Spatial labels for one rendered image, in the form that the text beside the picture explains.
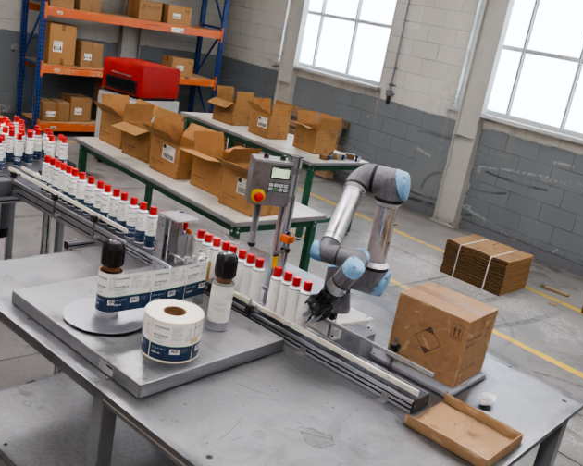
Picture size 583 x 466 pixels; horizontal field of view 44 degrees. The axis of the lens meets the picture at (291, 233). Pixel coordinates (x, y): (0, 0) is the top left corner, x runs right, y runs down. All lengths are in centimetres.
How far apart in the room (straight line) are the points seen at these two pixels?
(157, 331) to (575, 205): 612
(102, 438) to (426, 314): 122
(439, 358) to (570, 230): 540
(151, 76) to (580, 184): 469
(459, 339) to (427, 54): 664
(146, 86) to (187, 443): 633
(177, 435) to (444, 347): 106
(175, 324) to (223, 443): 44
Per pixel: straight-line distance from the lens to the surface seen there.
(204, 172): 500
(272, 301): 288
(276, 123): 746
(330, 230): 274
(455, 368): 273
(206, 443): 218
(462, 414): 264
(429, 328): 273
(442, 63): 891
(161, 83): 831
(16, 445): 319
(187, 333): 241
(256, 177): 289
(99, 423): 248
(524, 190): 825
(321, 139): 708
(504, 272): 659
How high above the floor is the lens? 204
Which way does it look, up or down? 17 degrees down
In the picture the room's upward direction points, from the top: 10 degrees clockwise
